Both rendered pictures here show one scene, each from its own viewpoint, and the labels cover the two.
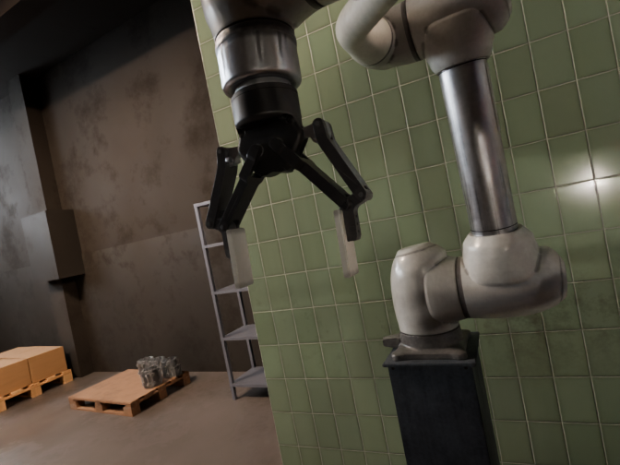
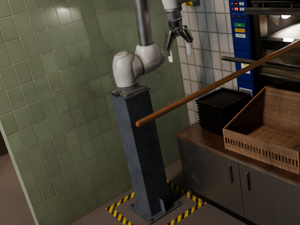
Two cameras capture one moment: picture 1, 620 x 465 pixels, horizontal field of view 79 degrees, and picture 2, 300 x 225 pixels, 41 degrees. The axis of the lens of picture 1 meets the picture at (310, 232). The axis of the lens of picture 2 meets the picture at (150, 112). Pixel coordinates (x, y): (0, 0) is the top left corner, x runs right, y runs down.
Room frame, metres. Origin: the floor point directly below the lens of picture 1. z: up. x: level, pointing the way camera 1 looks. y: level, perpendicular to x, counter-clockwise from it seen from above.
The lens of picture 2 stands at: (-0.49, 1.92, 1.94)
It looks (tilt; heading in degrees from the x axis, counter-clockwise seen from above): 23 degrees down; 302
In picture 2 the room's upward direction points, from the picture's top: 11 degrees counter-clockwise
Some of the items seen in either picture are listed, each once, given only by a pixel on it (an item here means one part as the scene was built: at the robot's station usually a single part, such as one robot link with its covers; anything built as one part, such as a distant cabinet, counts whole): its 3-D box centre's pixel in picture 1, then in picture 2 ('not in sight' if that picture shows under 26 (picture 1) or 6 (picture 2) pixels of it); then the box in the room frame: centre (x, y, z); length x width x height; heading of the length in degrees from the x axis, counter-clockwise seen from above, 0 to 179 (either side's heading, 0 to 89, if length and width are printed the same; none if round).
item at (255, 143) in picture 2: not in sight; (280, 125); (0.01, -0.38, 0.72); 0.56 x 0.49 x 0.28; 157
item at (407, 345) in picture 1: (423, 337); (126, 88); (1.01, -0.24, 1.03); 0.22 x 0.18 x 0.06; 63
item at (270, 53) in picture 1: (259, 68); (173, 13); (0.43, 0.02, 1.56); 0.09 x 0.09 x 0.06
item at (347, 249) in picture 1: (346, 243); (189, 48); (0.40, -0.04, 1.35); 0.03 x 0.01 x 0.07; 155
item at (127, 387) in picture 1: (128, 381); not in sight; (3.95, 2.16, 0.15); 1.07 x 0.75 x 0.30; 63
